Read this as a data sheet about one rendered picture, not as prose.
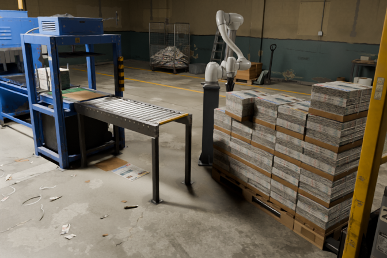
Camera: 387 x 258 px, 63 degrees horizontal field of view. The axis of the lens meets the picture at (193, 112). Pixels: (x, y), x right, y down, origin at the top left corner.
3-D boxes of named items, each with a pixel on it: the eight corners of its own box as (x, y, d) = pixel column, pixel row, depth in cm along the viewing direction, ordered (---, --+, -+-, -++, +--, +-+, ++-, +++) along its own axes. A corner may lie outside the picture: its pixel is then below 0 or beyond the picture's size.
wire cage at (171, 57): (189, 72, 1134) (190, 22, 1087) (174, 75, 1071) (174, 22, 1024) (164, 68, 1206) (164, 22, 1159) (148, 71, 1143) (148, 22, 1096)
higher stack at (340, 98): (319, 216, 296) (339, 79, 260) (349, 234, 272) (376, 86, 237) (292, 230, 275) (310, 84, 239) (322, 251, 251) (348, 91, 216)
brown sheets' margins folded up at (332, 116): (321, 203, 291) (336, 101, 265) (351, 219, 268) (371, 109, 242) (293, 216, 271) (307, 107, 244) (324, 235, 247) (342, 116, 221)
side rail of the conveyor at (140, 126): (159, 136, 298) (159, 124, 294) (155, 138, 294) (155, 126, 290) (78, 110, 377) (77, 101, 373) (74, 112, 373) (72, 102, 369)
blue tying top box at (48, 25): (103, 34, 400) (103, 18, 394) (59, 35, 354) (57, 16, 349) (83, 33, 427) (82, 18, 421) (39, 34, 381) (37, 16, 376)
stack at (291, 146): (236, 169, 388) (240, 103, 365) (319, 217, 295) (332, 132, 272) (211, 177, 366) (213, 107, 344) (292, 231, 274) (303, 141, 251)
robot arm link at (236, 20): (216, 76, 390) (231, 75, 398) (222, 80, 377) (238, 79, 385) (223, 11, 358) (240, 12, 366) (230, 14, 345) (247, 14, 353)
